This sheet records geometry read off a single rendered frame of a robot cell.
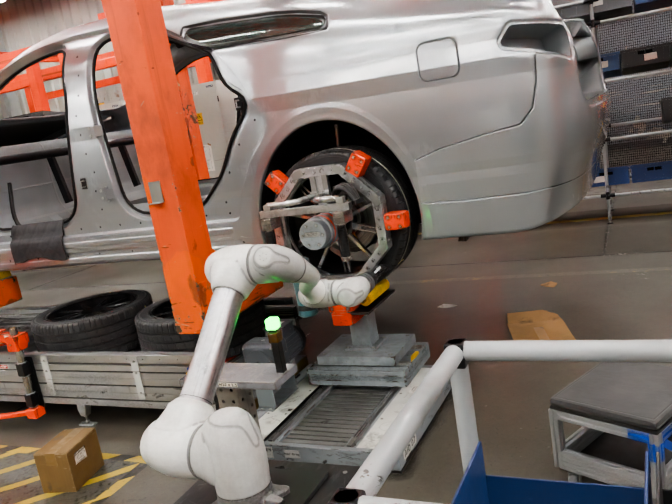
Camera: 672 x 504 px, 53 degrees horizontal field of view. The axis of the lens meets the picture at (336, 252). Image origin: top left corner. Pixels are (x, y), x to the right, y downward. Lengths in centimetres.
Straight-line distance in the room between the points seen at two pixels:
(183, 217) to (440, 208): 106
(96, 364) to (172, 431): 157
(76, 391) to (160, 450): 172
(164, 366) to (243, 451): 142
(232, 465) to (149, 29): 173
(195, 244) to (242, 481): 125
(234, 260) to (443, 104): 111
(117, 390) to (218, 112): 469
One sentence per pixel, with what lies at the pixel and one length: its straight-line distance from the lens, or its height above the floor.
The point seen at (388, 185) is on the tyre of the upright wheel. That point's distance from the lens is 290.
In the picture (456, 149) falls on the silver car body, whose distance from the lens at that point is 280.
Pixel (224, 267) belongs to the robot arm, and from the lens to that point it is 221.
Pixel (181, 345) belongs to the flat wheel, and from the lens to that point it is 330.
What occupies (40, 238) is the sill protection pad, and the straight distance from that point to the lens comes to 423.
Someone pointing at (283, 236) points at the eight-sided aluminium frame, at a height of 83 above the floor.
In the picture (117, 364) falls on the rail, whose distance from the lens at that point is 347.
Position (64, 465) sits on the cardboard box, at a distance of 309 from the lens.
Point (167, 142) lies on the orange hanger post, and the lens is 281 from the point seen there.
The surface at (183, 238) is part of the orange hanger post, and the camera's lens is 283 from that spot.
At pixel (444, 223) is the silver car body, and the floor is 81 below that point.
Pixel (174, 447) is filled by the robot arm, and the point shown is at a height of 51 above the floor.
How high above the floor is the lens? 133
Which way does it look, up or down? 11 degrees down
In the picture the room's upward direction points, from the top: 10 degrees counter-clockwise
